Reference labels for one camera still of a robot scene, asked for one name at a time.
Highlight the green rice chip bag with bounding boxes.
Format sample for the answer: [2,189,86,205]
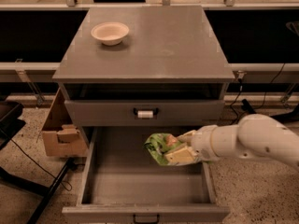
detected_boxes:
[144,133,193,166]

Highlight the black stand leg right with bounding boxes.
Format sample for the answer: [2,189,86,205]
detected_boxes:
[242,99,256,114]

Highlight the open grey middle drawer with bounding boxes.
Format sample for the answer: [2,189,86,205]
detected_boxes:
[63,126,230,224]

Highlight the brown cardboard box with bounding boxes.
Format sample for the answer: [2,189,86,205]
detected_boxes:
[41,90,88,158]

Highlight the black tray on left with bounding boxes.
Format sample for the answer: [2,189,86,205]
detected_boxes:
[0,101,26,150]

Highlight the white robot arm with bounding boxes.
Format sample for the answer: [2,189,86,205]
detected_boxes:
[164,114,299,171]

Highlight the white paper bowl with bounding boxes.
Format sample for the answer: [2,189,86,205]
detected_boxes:
[91,22,129,46]

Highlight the closed grey top drawer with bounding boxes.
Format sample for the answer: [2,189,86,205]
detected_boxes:
[64,100,224,126]

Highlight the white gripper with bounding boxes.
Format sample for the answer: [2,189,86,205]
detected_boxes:
[164,125,219,164]

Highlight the grey drawer cabinet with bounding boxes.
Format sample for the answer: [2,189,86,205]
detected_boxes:
[52,5,236,147]

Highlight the thin black cable left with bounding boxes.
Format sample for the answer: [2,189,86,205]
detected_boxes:
[0,128,74,192]

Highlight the black stand frame left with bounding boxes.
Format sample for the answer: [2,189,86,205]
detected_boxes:
[0,158,75,224]

